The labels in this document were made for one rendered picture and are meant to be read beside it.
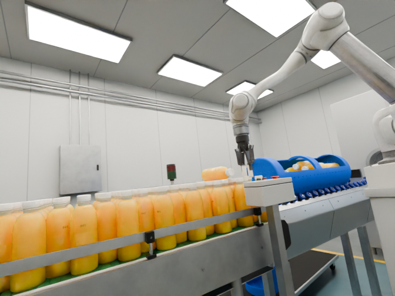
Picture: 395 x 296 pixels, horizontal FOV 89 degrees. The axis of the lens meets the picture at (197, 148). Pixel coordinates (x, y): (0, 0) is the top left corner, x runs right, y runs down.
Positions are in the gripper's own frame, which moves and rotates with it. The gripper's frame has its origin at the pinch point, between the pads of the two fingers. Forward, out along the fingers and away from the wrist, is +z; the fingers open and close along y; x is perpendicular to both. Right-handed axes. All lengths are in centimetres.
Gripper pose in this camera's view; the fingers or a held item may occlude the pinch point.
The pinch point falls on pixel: (247, 171)
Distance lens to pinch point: 114.8
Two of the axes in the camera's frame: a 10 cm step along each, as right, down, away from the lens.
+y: -5.0, 2.0, 8.4
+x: -8.6, 0.1, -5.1
